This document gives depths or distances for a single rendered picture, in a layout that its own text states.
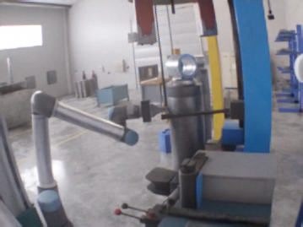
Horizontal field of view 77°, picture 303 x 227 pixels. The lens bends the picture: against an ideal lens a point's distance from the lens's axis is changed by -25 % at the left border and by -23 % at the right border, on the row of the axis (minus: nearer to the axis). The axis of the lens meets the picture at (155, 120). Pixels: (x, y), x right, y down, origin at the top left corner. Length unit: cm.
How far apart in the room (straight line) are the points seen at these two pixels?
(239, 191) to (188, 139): 57
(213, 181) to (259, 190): 20
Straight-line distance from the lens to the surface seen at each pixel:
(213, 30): 144
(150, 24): 135
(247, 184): 92
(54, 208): 133
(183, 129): 137
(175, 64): 133
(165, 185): 130
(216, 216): 85
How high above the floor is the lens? 163
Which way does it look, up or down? 14 degrees down
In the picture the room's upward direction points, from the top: 6 degrees counter-clockwise
